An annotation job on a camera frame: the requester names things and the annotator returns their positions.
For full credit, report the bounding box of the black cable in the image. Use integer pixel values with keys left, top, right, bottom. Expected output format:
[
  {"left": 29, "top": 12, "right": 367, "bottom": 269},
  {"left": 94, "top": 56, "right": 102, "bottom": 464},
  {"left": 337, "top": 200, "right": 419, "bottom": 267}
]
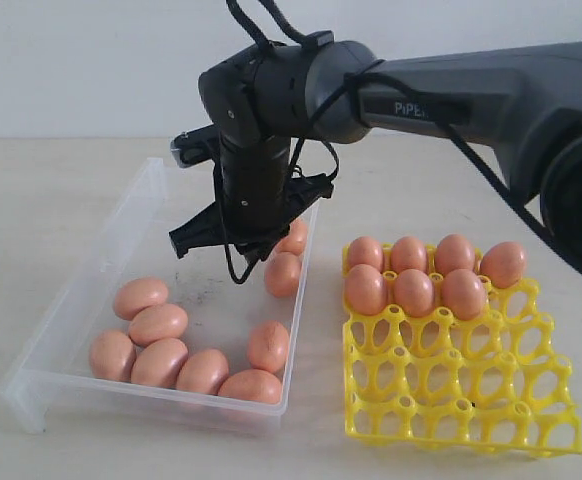
[{"left": 213, "top": 0, "right": 582, "bottom": 285}]

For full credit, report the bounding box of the yellow plastic egg tray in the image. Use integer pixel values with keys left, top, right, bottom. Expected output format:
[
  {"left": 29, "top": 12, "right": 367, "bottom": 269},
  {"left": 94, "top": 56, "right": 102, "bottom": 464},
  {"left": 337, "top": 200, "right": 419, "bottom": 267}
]
[{"left": 342, "top": 278, "right": 582, "bottom": 457}]

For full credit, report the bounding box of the brown egg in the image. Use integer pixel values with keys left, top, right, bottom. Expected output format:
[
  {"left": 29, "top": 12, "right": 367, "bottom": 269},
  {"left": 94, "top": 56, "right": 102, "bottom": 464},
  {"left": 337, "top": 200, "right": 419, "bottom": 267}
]
[
  {"left": 89, "top": 329, "right": 136, "bottom": 382},
  {"left": 390, "top": 236, "right": 428, "bottom": 273},
  {"left": 264, "top": 252, "right": 302, "bottom": 298},
  {"left": 247, "top": 321, "right": 290, "bottom": 374},
  {"left": 128, "top": 303, "right": 188, "bottom": 347},
  {"left": 347, "top": 236, "right": 385, "bottom": 272},
  {"left": 274, "top": 218, "right": 308, "bottom": 256},
  {"left": 441, "top": 269, "right": 487, "bottom": 321},
  {"left": 480, "top": 241, "right": 527, "bottom": 289},
  {"left": 175, "top": 349, "right": 229, "bottom": 395},
  {"left": 344, "top": 264, "right": 387, "bottom": 316},
  {"left": 112, "top": 276, "right": 169, "bottom": 321},
  {"left": 393, "top": 269, "right": 435, "bottom": 318},
  {"left": 218, "top": 369, "right": 282, "bottom": 404},
  {"left": 130, "top": 338, "right": 188, "bottom": 389},
  {"left": 434, "top": 233, "right": 476, "bottom": 276}
]

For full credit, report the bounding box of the clear plastic bin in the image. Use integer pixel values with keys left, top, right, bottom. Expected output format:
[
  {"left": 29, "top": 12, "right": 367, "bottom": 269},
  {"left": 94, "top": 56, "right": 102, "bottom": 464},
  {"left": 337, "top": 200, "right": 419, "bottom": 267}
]
[{"left": 2, "top": 158, "right": 318, "bottom": 435}]

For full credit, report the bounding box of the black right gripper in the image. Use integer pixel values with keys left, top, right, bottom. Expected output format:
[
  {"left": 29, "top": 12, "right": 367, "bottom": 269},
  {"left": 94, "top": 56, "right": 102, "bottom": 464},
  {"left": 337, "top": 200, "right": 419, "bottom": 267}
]
[{"left": 169, "top": 134, "right": 333, "bottom": 262}]

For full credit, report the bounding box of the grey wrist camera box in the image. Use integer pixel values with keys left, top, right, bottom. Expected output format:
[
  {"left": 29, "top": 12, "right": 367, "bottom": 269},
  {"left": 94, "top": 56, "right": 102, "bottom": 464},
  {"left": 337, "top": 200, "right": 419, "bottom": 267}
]
[{"left": 170, "top": 125, "right": 220, "bottom": 169}]

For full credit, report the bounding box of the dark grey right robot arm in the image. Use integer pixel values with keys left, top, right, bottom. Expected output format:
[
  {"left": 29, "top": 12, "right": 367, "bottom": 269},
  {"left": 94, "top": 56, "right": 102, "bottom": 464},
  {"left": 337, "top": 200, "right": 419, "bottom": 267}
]
[{"left": 170, "top": 41, "right": 582, "bottom": 275}]

